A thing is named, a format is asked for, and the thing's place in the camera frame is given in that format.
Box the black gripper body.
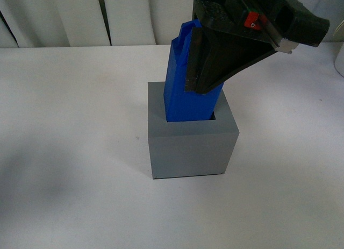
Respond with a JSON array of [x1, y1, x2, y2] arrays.
[[193, 0, 329, 53]]

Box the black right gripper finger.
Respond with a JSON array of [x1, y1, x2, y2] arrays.
[[184, 27, 276, 94]]

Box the blue plastic part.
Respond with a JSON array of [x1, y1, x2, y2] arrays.
[[163, 19, 225, 123]]

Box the gray cube base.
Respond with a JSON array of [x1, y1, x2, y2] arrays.
[[148, 82, 239, 179]]

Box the white curtain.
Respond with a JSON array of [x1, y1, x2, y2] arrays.
[[0, 0, 344, 48]]

